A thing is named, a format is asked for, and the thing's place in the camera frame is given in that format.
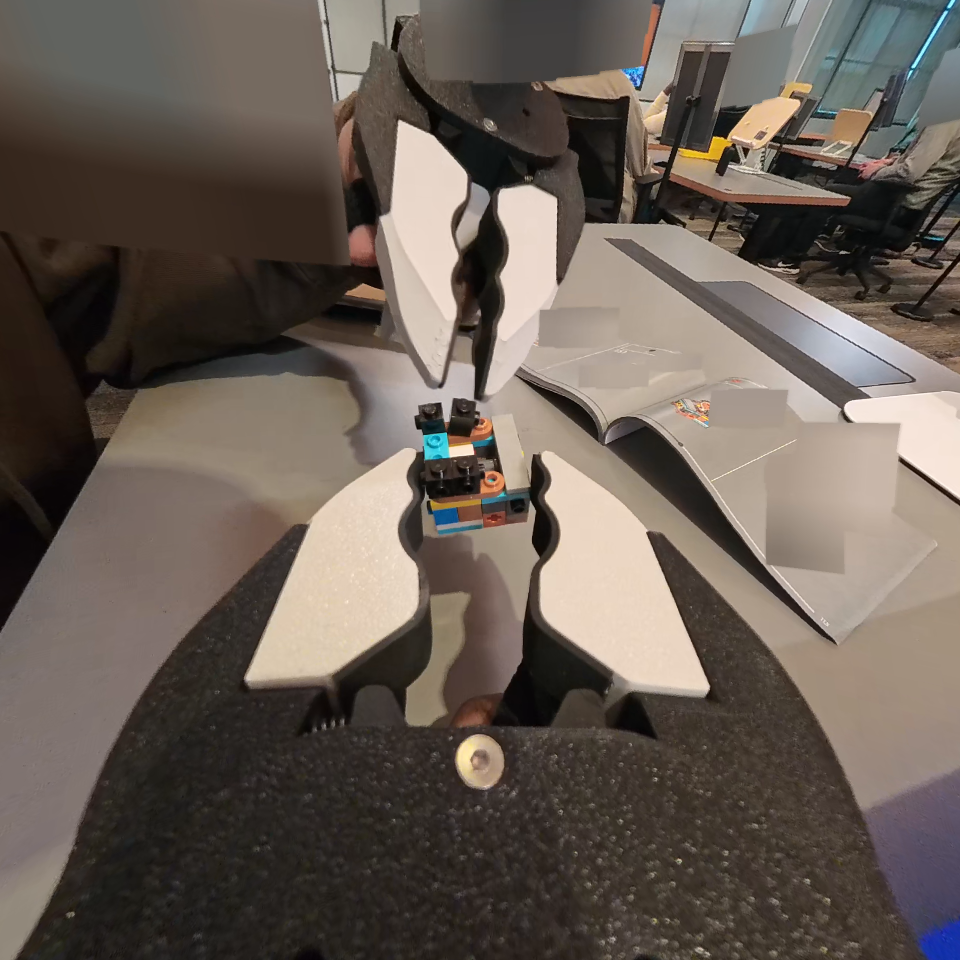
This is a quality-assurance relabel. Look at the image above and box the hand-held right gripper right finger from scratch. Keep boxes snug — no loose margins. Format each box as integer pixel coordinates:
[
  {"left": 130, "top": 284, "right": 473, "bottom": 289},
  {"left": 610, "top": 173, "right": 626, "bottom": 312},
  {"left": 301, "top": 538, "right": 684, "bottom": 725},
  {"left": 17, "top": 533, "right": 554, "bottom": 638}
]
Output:
[{"left": 527, "top": 450, "right": 713, "bottom": 730}]

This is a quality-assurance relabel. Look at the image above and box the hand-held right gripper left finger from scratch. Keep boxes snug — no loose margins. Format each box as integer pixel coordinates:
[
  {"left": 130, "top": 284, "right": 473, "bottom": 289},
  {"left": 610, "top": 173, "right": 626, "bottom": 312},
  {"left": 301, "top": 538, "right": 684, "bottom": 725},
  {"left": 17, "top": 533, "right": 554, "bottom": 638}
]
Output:
[{"left": 242, "top": 447, "right": 434, "bottom": 691}]

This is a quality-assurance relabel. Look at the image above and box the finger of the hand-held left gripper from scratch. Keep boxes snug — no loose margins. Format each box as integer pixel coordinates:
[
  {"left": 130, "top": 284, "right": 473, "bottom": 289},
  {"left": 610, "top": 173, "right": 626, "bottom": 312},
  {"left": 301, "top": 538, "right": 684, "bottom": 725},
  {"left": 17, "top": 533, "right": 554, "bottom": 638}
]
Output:
[
  {"left": 373, "top": 118, "right": 472, "bottom": 390},
  {"left": 472, "top": 183, "right": 562, "bottom": 400}
]

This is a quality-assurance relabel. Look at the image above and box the multicoloured toy brick model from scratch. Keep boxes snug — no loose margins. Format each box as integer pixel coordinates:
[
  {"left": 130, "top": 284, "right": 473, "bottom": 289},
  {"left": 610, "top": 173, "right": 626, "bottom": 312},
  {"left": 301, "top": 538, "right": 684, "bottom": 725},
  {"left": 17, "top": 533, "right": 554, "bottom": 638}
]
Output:
[{"left": 417, "top": 402, "right": 535, "bottom": 537}]

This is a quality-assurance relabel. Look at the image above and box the grey desk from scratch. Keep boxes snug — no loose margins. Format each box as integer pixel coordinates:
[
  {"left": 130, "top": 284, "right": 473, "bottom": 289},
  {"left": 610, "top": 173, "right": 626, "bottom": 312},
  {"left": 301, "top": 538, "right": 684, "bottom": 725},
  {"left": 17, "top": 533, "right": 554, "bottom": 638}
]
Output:
[{"left": 0, "top": 223, "right": 960, "bottom": 960}]

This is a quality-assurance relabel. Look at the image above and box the person's left hand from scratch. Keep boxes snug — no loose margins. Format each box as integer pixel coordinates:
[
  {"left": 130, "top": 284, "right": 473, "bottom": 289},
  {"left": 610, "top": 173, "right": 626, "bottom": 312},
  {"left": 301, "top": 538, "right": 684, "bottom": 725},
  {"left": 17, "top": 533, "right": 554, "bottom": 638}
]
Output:
[{"left": 346, "top": 221, "right": 385, "bottom": 273}]

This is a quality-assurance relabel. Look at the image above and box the black mesh office chair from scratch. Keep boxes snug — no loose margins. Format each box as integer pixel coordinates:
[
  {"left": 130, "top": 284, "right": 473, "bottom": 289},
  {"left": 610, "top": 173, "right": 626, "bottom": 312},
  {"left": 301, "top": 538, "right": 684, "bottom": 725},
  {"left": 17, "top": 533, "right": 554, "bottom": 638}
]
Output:
[{"left": 558, "top": 90, "right": 655, "bottom": 226}]

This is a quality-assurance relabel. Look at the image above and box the grey instruction booklet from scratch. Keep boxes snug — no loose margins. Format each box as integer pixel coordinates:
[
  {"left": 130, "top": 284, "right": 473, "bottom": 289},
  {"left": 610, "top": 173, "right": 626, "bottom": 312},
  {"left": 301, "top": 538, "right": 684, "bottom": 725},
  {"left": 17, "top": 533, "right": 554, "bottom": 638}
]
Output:
[{"left": 517, "top": 307, "right": 939, "bottom": 646}]

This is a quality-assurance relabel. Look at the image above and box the grey monitor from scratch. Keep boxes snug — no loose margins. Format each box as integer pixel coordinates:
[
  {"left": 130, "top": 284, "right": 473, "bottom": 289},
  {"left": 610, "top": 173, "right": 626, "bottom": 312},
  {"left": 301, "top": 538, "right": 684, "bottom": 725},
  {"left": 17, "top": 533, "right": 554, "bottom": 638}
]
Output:
[{"left": 660, "top": 41, "right": 737, "bottom": 153}]

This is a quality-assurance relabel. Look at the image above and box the wood-edged office table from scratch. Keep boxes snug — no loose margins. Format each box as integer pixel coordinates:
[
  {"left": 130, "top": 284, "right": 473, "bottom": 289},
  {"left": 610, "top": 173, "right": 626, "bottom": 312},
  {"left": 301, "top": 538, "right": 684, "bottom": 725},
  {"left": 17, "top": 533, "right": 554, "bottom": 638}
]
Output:
[{"left": 648, "top": 142, "right": 853, "bottom": 243}]

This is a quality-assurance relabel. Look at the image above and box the wooden laptop stand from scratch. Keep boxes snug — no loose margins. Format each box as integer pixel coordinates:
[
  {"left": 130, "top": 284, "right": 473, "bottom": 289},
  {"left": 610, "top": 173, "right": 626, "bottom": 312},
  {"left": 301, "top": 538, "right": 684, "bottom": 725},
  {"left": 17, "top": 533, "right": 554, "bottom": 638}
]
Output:
[{"left": 727, "top": 93, "right": 805, "bottom": 171}]

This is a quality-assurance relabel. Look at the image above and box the black swivel chair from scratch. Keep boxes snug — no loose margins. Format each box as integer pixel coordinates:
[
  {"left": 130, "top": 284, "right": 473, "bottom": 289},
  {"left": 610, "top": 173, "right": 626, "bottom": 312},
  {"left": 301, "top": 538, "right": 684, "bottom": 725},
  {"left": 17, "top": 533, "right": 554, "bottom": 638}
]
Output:
[{"left": 798, "top": 180, "right": 928, "bottom": 301}]

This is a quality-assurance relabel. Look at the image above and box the person's brown jacket torso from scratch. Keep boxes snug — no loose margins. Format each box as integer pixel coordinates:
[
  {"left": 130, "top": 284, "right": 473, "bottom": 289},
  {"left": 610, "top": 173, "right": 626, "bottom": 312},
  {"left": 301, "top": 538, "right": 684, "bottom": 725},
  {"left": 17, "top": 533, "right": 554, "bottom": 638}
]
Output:
[{"left": 0, "top": 315, "right": 106, "bottom": 625}]

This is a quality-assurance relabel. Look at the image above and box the white tray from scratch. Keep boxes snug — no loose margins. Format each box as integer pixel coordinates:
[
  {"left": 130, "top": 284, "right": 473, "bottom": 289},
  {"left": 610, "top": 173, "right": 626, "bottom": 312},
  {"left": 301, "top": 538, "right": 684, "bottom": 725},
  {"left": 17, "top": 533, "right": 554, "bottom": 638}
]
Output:
[{"left": 843, "top": 390, "right": 960, "bottom": 505}]

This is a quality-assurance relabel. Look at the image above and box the dark desk cable cover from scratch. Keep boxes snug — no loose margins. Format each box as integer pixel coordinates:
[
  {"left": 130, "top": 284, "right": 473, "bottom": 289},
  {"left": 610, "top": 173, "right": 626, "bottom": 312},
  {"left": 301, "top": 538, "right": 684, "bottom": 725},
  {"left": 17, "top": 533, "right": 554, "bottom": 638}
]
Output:
[{"left": 606, "top": 236, "right": 921, "bottom": 411}]

